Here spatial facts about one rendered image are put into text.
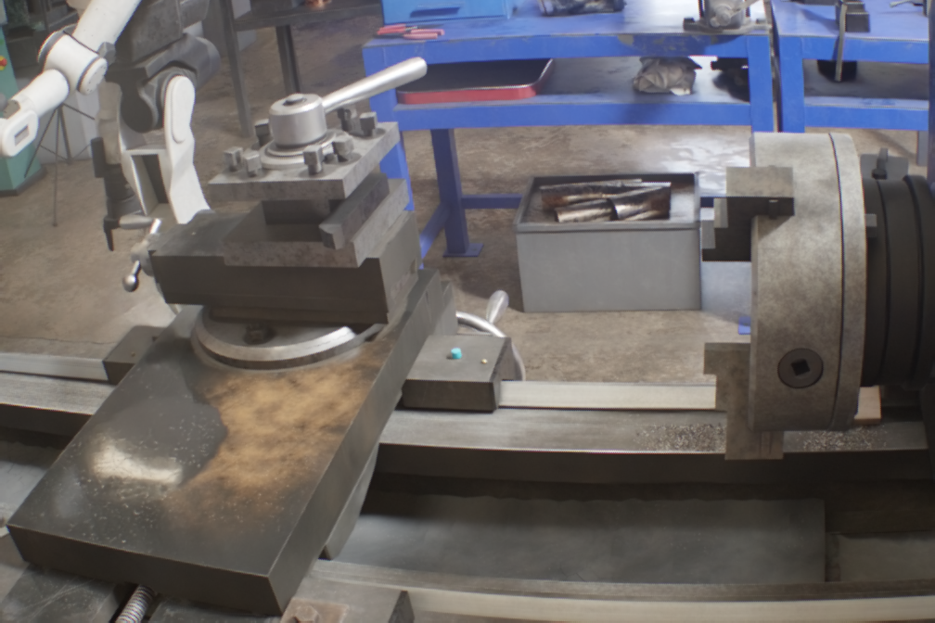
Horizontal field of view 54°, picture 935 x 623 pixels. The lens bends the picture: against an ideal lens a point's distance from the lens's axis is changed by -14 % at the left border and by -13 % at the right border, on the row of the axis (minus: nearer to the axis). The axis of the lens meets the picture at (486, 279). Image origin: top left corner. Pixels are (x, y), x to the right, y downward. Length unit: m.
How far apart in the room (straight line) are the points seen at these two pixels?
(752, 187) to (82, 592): 0.71
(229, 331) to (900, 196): 0.76
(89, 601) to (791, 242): 0.71
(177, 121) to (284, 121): 1.08
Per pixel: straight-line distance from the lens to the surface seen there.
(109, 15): 1.92
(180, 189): 2.26
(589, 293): 3.01
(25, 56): 5.44
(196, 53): 2.28
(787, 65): 2.60
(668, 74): 2.71
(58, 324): 3.69
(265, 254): 1.13
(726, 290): 3.12
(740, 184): 0.74
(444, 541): 1.18
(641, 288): 2.99
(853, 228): 0.76
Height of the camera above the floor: 1.50
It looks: 27 degrees down
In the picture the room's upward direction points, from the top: 8 degrees counter-clockwise
